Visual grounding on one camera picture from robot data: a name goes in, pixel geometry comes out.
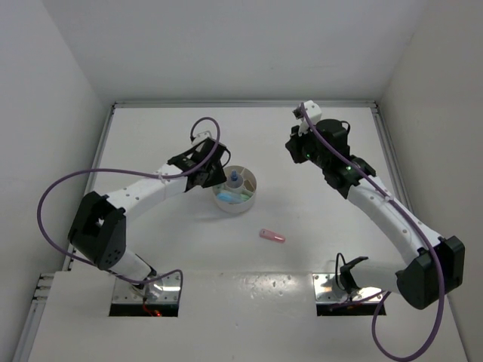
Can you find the aluminium table frame rail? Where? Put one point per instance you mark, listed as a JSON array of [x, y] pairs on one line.
[[244, 298]]

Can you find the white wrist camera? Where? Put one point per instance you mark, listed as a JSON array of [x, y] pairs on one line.
[[308, 113], [200, 137]]

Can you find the metal base plate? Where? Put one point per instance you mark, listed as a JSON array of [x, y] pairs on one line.
[[164, 291], [328, 293]]

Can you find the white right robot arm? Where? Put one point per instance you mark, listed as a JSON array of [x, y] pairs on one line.
[[431, 262]]

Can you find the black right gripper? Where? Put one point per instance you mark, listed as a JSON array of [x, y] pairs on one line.
[[295, 142]]

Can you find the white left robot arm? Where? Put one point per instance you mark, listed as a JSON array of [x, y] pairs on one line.
[[99, 229]]

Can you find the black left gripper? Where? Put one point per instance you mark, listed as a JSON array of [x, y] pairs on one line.
[[219, 177]]

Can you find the pink highlighter pen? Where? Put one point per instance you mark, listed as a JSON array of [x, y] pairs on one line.
[[272, 236]]

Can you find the light blue eraser case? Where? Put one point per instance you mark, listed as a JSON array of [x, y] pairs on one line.
[[229, 198]]

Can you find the green highlighter pen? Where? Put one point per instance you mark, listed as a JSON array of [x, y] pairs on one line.
[[246, 195]]

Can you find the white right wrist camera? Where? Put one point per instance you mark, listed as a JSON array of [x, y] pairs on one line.
[[308, 113]]

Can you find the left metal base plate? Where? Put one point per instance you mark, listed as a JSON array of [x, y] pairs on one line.
[[164, 291]]

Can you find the white round divided organizer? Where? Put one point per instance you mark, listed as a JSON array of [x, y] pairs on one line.
[[235, 208]]

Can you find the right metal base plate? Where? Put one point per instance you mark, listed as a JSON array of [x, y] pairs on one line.
[[328, 293]]

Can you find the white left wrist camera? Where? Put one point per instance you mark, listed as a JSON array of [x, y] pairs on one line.
[[200, 137]]

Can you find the pink eraser block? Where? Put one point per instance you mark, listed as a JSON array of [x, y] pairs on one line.
[[248, 185]]

